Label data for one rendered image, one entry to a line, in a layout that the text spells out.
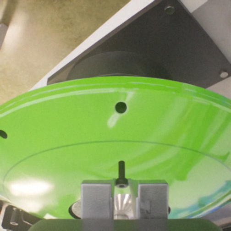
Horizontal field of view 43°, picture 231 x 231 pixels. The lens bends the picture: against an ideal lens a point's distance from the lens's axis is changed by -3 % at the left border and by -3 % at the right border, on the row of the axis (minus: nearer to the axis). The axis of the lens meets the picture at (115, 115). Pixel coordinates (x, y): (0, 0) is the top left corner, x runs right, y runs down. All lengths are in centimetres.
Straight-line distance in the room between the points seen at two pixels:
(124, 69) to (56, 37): 123
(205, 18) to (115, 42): 10
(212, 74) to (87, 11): 110
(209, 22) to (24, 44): 134
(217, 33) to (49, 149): 23
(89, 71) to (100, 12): 111
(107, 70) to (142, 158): 14
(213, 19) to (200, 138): 16
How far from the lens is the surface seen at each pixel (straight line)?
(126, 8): 37
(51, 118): 22
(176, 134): 22
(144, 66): 35
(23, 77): 180
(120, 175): 18
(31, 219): 64
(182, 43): 36
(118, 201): 29
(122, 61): 34
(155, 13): 33
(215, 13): 35
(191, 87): 22
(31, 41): 160
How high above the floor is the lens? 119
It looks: 37 degrees down
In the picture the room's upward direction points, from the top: 180 degrees counter-clockwise
